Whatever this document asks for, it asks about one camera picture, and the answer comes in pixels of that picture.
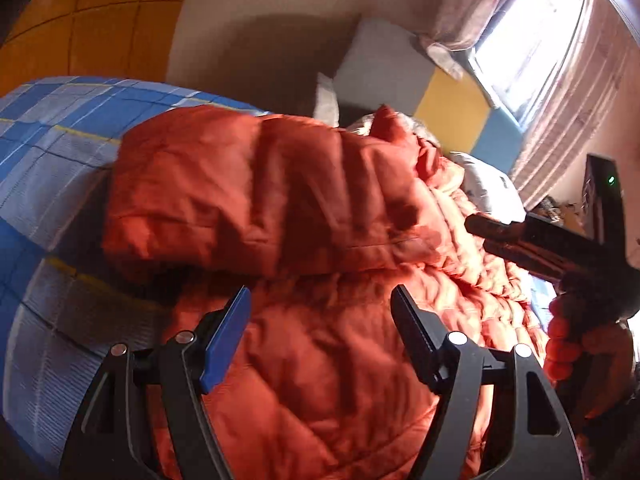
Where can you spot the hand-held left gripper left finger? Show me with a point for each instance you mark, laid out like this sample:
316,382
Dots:
226,340

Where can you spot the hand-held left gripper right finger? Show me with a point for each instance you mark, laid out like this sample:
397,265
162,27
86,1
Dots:
412,325

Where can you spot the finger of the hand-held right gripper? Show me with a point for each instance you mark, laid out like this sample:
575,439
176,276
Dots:
497,226
525,257

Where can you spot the orange puffer jacket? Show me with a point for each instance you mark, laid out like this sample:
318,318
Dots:
280,185

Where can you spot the light blue bed sheet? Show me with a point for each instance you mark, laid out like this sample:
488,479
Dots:
542,300

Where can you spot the cluttered wooden desk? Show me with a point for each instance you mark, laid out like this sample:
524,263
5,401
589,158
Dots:
560,212

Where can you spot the pink striped curtain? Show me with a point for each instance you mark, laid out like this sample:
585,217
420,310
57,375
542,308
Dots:
475,5
575,105

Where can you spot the bright window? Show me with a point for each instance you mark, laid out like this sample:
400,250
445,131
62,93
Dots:
530,35

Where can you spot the grey yellow blue padded headboard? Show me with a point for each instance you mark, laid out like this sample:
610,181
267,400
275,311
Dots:
380,65

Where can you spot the grey upholstered headboard side panel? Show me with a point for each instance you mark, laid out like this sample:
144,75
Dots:
326,100

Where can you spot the blue plaid bed quilt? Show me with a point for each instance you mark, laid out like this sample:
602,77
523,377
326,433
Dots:
60,125

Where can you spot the orange wooden wardrobe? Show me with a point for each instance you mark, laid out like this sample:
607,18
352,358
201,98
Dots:
90,15

